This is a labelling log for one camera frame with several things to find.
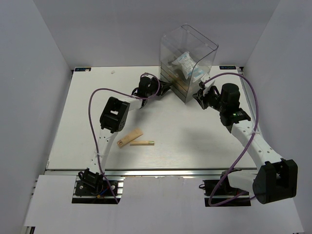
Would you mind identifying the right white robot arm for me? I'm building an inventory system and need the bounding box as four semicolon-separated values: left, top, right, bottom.
193;83;298;204

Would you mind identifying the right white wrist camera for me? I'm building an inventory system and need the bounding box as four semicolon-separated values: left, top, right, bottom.
198;73;215;95

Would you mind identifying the cotton pad pack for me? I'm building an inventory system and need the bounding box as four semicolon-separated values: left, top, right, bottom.
172;51;196;79
192;69;207;82

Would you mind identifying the beige foundation tube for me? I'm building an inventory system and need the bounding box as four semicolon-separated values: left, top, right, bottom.
117;128;143;148

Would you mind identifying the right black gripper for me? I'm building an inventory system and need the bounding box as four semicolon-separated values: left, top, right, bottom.
193;86;226;112

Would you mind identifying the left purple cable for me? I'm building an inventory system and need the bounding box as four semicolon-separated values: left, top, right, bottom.
88;72;161;204

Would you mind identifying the clear acrylic organizer box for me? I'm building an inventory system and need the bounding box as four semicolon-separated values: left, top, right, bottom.
159;24;218;104

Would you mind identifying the gold slim concealer stick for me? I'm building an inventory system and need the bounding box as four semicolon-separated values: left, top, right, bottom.
130;140;155;146

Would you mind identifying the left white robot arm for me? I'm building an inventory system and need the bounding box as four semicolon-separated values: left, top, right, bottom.
88;73;171;179

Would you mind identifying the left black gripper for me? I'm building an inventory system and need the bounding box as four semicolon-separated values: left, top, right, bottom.
146;77;172;98

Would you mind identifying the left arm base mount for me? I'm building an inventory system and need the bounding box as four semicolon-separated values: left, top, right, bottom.
72;169;121;205

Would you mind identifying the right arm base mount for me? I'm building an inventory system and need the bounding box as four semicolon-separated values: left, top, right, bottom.
198;179;251;207

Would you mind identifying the aluminium table front rail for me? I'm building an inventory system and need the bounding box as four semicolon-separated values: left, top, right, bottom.
44;168;256;177

